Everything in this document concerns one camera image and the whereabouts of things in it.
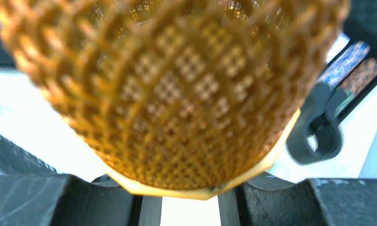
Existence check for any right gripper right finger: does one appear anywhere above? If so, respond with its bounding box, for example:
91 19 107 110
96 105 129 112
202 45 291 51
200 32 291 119
218 173 377 226

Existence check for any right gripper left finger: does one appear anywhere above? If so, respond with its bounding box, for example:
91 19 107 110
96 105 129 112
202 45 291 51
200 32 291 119
0 135 140 226

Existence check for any white mic clamp stand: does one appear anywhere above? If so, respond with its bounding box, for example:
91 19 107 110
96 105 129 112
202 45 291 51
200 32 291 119
286 83 347 165

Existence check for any orange microphone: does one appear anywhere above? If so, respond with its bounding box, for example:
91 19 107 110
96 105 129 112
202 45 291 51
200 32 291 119
0 0 351 200

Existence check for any black poker chip case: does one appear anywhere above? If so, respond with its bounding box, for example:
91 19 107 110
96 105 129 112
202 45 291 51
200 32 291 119
319 0 377 121

